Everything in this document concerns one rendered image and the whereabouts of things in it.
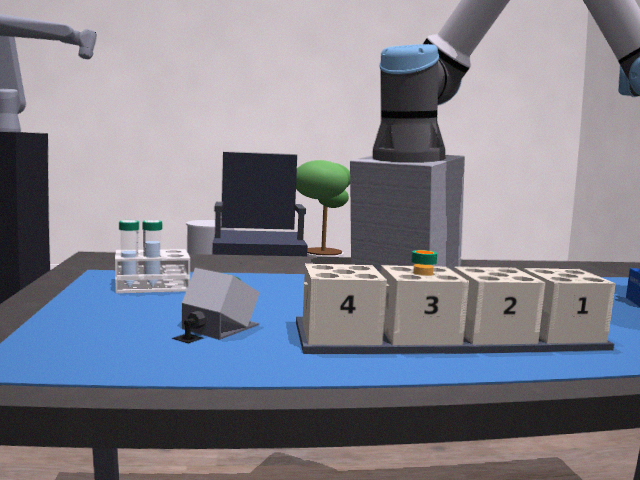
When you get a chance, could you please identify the blue tube rack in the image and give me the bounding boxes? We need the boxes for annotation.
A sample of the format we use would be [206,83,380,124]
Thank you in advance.
[626,268,640,307]

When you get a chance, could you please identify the white tube rack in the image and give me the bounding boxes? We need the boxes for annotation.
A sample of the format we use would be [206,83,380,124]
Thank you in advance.
[115,249,190,293]

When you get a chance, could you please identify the blue bench mat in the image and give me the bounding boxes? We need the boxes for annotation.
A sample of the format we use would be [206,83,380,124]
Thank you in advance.
[0,270,640,389]

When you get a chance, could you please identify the beige bucket adapter block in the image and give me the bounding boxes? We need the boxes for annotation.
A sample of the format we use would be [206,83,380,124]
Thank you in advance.
[381,265,469,345]
[454,267,545,345]
[523,268,616,344]
[302,264,387,345]

